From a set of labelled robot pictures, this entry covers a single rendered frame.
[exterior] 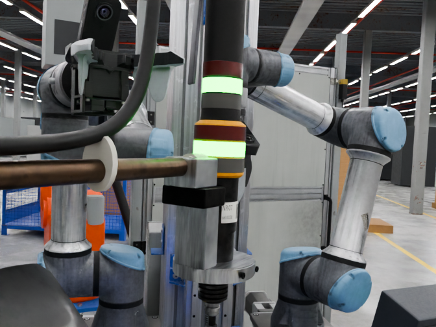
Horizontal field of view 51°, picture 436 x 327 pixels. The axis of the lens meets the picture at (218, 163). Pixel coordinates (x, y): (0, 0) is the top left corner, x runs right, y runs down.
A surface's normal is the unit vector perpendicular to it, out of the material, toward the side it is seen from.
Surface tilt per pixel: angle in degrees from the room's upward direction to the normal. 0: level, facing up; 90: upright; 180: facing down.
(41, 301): 42
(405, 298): 15
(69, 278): 90
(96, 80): 90
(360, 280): 97
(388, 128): 83
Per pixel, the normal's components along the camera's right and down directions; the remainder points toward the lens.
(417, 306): 0.15, -0.95
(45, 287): 0.67, -0.73
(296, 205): 0.40, 0.07
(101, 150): -0.52, 0.02
